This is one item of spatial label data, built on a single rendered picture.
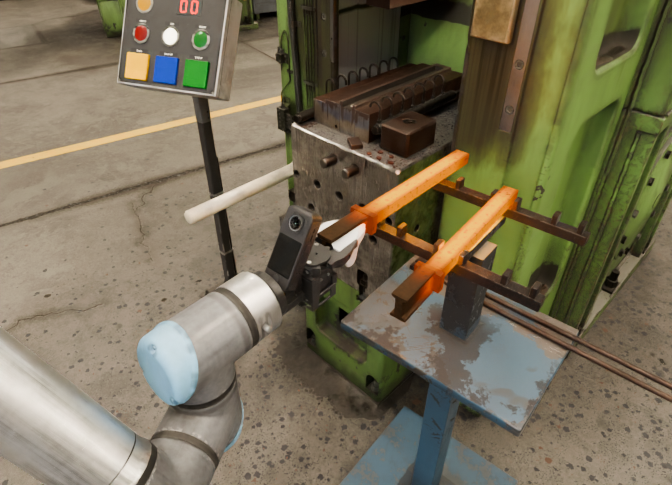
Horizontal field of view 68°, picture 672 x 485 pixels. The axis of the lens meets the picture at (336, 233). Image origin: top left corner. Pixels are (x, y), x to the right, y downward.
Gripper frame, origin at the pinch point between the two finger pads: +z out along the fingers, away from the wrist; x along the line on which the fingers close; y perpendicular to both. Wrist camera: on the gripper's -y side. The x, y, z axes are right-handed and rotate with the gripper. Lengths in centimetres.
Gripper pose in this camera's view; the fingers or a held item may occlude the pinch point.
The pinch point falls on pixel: (355, 222)
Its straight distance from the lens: 78.9
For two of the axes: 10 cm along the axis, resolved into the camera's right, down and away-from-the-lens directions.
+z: 6.5, -4.4, 6.1
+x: 7.6, 4.0, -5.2
